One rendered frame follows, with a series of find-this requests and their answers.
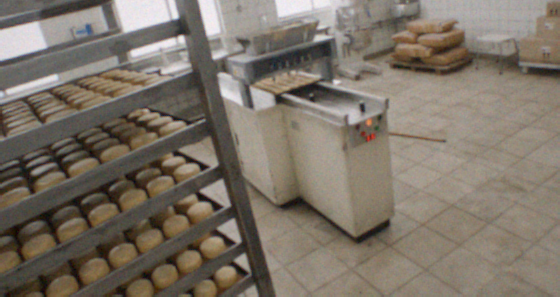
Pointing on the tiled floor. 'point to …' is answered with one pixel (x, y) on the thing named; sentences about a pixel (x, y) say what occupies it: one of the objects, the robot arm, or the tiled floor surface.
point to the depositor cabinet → (264, 145)
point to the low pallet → (431, 65)
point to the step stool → (497, 48)
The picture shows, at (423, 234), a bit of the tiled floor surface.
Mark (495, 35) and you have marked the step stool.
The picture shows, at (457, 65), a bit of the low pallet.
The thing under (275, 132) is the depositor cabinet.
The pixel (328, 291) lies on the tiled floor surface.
